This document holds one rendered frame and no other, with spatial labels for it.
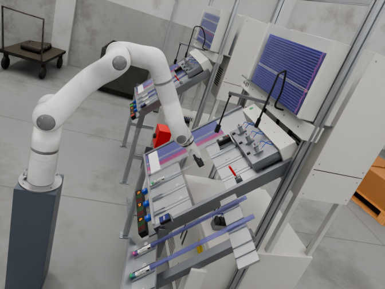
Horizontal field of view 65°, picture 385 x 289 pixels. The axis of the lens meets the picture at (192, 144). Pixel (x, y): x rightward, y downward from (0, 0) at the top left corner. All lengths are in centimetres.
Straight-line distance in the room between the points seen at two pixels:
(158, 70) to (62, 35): 488
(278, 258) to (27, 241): 132
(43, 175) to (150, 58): 73
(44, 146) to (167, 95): 59
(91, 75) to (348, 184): 132
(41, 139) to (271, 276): 142
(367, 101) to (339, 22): 579
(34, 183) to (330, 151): 138
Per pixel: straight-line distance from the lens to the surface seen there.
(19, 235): 178
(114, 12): 612
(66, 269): 220
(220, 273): 179
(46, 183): 160
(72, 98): 139
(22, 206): 166
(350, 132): 155
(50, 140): 150
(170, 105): 143
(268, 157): 144
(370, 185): 470
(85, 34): 622
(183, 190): 157
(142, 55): 137
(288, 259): 190
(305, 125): 137
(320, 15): 703
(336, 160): 159
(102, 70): 132
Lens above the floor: 166
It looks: 23 degrees down
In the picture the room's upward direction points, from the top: 19 degrees clockwise
